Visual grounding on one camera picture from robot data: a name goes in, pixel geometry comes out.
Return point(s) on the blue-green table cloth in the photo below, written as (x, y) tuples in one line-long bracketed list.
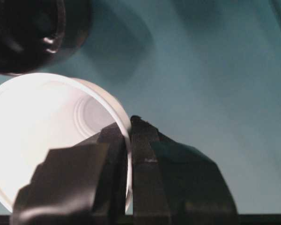
[(201, 82)]

